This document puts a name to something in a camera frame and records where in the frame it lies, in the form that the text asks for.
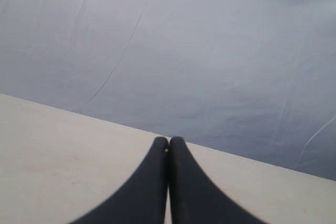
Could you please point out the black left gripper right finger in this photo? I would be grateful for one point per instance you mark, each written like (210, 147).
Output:
(194, 198)

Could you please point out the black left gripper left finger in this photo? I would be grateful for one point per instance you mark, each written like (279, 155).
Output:
(142, 198)

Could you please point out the grey fabric backdrop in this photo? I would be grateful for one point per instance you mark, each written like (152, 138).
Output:
(255, 78)

